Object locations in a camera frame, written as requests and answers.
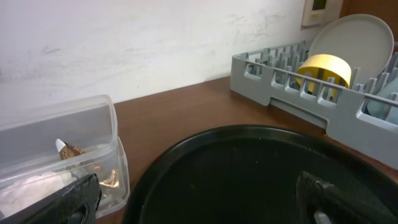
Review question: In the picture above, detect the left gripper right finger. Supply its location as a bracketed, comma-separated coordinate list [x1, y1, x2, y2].
[296, 172, 397, 223]

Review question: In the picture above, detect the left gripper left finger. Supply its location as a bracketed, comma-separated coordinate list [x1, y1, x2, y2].
[1, 174, 102, 224]

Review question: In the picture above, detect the brown snack wrapper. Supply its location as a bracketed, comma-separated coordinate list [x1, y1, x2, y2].
[55, 139, 120, 189]

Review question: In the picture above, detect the white tissue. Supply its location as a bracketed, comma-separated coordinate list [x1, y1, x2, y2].
[1, 172, 76, 219]

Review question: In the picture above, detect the blue cup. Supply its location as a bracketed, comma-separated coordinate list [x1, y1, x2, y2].
[367, 78, 398, 124]

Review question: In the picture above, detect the yellow bowl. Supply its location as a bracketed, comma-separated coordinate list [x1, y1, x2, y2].
[296, 54, 351, 88]

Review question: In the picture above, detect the grey round plate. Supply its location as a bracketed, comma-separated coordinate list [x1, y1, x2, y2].
[309, 14, 394, 84]

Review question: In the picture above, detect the grey plastic dishwasher rack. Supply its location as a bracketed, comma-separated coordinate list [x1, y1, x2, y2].
[230, 41, 397, 168]

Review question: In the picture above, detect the clear plastic storage bin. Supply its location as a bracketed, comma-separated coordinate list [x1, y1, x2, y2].
[1, 95, 130, 219]

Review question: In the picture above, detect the black round tray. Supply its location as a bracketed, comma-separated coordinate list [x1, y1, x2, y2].
[123, 125, 397, 223]

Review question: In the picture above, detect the beige wall thermostat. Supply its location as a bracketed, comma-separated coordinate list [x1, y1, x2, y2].
[302, 0, 343, 27]

